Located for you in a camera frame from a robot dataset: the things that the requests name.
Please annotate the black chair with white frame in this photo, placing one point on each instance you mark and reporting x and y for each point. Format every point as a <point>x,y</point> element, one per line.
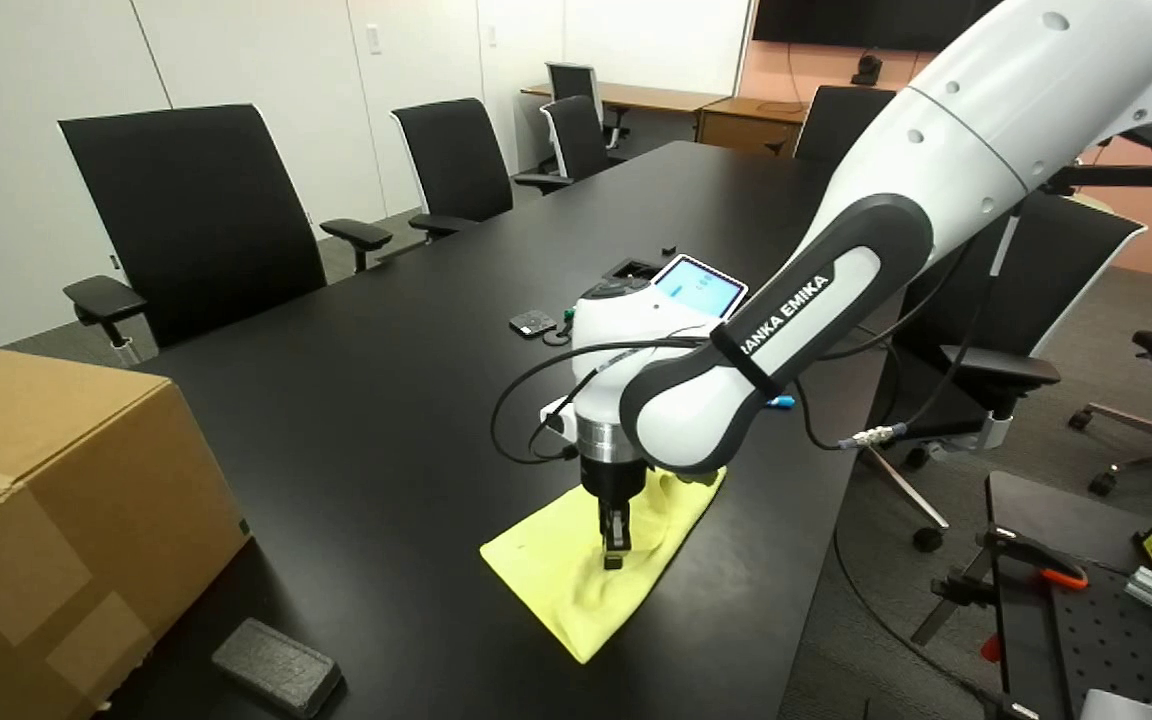
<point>1040,281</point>

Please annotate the black table power port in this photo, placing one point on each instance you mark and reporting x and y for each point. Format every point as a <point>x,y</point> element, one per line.
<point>637,274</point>

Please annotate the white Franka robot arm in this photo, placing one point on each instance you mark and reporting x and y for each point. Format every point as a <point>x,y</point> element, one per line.
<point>978,133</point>

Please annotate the brown cardboard box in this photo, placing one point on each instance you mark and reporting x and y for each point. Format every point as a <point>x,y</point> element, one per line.
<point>62,523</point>

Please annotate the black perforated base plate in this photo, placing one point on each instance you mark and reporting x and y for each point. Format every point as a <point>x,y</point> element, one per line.
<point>1110,624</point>

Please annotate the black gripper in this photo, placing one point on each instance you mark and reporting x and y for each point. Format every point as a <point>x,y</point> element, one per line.
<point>610,482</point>

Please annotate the large black office chair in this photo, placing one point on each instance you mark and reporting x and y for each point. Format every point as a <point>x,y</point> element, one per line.
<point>189,212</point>

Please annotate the small black flat device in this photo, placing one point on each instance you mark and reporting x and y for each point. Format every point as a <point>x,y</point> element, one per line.
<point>532,326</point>

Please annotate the wooden sideboard desk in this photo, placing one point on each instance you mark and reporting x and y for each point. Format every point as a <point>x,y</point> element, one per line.
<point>738,120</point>

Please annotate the black webcam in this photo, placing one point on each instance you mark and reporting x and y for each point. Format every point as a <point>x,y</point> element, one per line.
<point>869,71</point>

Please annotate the black rectangular block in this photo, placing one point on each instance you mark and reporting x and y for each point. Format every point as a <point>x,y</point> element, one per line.
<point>279,666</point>

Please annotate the black tripod stand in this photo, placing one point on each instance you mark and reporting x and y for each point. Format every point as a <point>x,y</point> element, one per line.
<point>1137,174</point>

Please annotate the tablet on stand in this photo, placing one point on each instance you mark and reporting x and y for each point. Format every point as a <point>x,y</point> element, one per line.
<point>701,281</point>

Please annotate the yellow towel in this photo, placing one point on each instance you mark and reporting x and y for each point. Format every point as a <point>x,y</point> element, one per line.
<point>562,584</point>

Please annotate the black wall television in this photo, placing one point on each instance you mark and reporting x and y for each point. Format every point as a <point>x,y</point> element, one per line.
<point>869,19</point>

